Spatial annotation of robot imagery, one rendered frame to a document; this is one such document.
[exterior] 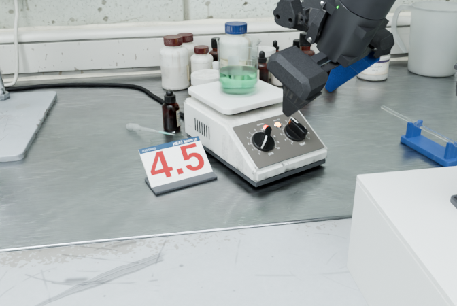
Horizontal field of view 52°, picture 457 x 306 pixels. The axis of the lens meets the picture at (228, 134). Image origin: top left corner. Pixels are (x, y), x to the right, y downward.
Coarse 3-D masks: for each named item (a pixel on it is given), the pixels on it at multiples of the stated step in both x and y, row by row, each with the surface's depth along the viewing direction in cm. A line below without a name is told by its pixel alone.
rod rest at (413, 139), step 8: (408, 128) 73; (416, 128) 74; (408, 136) 74; (416, 136) 74; (408, 144) 73; (416, 144) 72; (424, 144) 72; (432, 144) 72; (448, 144) 66; (424, 152) 70; (432, 152) 69; (440, 152) 69; (448, 152) 67; (456, 152) 67; (440, 160) 68; (448, 160) 67; (456, 160) 67
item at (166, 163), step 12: (192, 144) 67; (144, 156) 64; (156, 156) 64; (168, 156) 65; (180, 156) 66; (192, 156) 66; (204, 156) 67; (156, 168) 64; (168, 168) 64; (180, 168) 65; (192, 168) 65; (204, 168) 66; (156, 180) 63
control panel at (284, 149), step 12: (264, 120) 67; (276, 120) 68; (288, 120) 68; (300, 120) 69; (240, 132) 64; (252, 132) 65; (276, 132) 66; (312, 132) 68; (252, 144) 63; (276, 144) 65; (288, 144) 65; (300, 144) 66; (312, 144) 66; (252, 156) 62; (264, 156) 63; (276, 156) 63; (288, 156) 64
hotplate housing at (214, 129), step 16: (192, 112) 72; (208, 112) 69; (240, 112) 68; (256, 112) 68; (272, 112) 69; (192, 128) 74; (208, 128) 69; (224, 128) 65; (208, 144) 70; (224, 144) 66; (240, 144) 63; (224, 160) 68; (240, 160) 63; (288, 160) 64; (304, 160) 65; (320, 160) 67; (256, 176) 61; (272, 176) 63
